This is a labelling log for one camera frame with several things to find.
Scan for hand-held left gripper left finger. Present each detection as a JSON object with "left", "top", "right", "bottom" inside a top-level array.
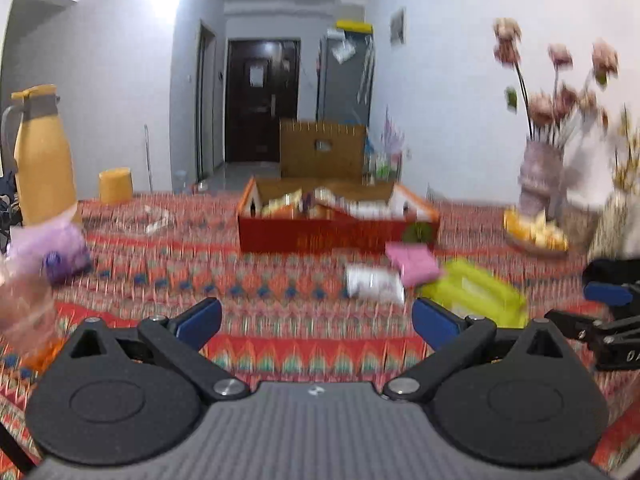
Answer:
[{"left": 57, "top": 297, "right": 251, "bottom": 401}]

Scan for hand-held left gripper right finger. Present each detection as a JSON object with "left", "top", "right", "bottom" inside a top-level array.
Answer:
[{"left": 382, "top": 297, "right": 581, "bottom": 401}]

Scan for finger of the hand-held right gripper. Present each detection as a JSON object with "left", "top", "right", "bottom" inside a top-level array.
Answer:
[
  {"left": 582, "top": 259, "right": 640, "bottom": 308},
  {"left": 545, "top": 310, "right": 616, "bottom": 346}
]

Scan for pink snack packet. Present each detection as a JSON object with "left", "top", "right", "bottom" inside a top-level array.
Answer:
[{"left": 385, "top": 242, "right": 445, "bottom": 288}]

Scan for white snack packet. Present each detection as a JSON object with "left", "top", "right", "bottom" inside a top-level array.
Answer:
[{"left": 345, "top": 263, "right": 407, "bottom": 305}]

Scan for red cardboard box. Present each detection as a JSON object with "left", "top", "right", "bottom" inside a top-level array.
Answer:
[{"left": 237, "top": 176, "right": 442, "bottom": 256}]

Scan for pile of snack packets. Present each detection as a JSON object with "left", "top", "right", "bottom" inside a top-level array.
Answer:
[{"left": 250, "top": 186, "right": 416, "bottom": 221}]

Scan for floral patterned vase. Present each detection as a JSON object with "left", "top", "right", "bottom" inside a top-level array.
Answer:
[{"left": 590, "top": 190, "right": 640, "bottom": 261}]

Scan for ceramic bowl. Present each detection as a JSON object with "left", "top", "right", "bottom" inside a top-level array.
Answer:
[{"left": 502, "top": 210, "right": 571, "bottom": 259}]

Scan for orange peels pile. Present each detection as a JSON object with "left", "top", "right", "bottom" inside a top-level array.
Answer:
[{"left": 504, "top": 208, "right": 568, "bottom": 251}]

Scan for pink ceramic vase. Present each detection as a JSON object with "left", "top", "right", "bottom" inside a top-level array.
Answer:
[{"left": 517, "top": 139, "right": 566, "bottom": 221}]

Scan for yellow cup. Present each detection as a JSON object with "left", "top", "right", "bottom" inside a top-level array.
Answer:
[{"left": 98, "top": 167, "right": 134, "bottom": 206}]

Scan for purple tissue pack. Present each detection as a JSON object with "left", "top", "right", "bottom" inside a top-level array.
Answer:
[{"left": 7, "top": 220, "right": 93, "bottom": 286}]

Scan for clear plastic cup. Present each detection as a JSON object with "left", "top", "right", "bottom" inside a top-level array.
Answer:
[{"left": 0, "top": 255, "right": 66, "bottom": 371}]

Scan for dried purple flowers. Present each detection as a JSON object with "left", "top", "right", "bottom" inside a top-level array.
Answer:
[{"left": 381, "top": 107, "right": 406, "bottom": 153}]

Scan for dried pink roses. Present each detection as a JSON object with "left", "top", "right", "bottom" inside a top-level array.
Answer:
[{"left": 492, "top": 17, "right": 621, "bottom": 143}]

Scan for dark entry door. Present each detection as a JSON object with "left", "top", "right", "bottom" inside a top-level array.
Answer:
[{"left": 225, "top": 38, "right": 302, "bottom": 163}]

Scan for grey interior door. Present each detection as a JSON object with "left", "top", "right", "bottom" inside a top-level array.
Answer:
[{"left": 196, "top": 20, "right": 218, "bottom": 181}]

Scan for yellow thermos jug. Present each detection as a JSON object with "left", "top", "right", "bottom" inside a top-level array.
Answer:
[{"left": 1, "top": 85, "right": 81, "bottom": 228}]

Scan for dark backpack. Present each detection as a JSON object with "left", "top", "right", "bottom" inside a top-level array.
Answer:
[{"left": 0, "top": 170, "right": 23, "bottom": 251}]

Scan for grey refrigerator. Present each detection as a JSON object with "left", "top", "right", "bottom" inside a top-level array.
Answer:
[{"left": 316, "top": 30, "right": 376, "bottom": 128}]

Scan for hanging umbrella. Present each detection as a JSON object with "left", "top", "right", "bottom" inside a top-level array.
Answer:
[{"left": 357, "top": 35, "right": 375, "bottom": 106}]

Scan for white cable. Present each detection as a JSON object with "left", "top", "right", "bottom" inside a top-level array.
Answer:
[{"left": 120, "top": 205, "right": 171, "bottom": 236}]

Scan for wall picture frame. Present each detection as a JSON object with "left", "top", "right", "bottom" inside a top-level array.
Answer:
[{"left": 390, "top": 7, "right": 407, "bottom": 46}]

